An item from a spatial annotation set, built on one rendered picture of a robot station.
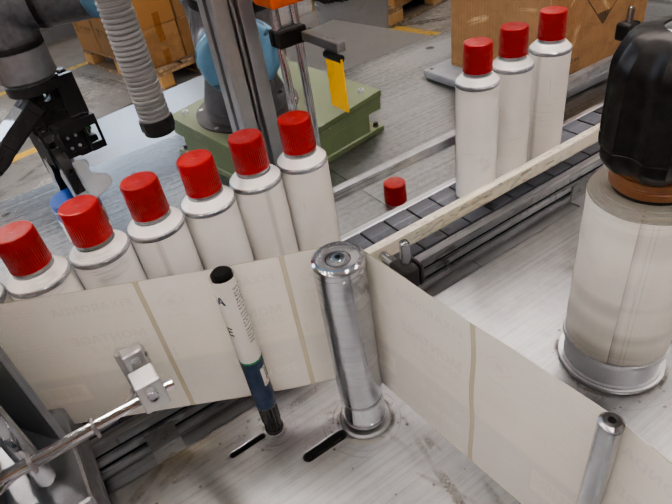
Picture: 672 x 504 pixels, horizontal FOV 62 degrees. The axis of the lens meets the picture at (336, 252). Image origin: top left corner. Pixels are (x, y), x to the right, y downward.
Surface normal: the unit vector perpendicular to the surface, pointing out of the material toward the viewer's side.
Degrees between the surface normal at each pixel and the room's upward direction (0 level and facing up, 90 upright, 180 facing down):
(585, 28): 90
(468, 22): 90
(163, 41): 90
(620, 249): 87
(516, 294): 0
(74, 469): 0
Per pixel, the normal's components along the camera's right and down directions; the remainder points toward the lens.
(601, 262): -0.84, 0.44
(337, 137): 0.69, 0.37
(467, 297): -0.14, -0.78
